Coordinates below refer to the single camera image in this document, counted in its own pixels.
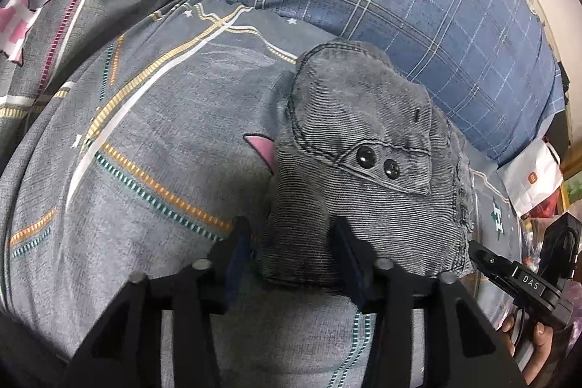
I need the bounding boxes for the grey patterned bed sheet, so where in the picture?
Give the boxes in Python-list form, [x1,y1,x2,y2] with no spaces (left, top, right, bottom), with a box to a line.
[0,0,523,388]

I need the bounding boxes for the white paper bag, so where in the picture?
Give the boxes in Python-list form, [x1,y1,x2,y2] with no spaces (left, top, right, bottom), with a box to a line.
[498,137,565,216]

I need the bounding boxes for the red plastic bag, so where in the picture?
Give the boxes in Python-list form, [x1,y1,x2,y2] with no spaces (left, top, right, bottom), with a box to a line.
[523,192,562,220]

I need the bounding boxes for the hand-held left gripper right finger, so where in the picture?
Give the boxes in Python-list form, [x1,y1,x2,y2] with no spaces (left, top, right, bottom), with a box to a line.
[333,216,528,388]

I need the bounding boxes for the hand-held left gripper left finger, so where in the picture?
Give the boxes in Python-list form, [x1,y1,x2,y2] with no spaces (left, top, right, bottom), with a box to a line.
[68,216,252,388]

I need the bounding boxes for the grey denim pants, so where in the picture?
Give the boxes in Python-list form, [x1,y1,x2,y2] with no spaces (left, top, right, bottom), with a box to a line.
[257,38,478,293]

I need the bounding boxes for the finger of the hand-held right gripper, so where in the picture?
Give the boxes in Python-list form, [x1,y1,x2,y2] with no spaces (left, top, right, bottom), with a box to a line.
[468,239,518,294]

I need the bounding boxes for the person's right hand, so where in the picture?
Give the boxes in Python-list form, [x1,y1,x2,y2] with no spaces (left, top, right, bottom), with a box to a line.
[500,311,563,387]

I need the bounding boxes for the dark cloth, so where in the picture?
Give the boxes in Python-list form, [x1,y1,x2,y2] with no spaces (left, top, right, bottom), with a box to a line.
[550,61,574,171]

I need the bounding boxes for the clear plastic bag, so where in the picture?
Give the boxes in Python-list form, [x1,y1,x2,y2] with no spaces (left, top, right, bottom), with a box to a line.
[518,213,549,268]

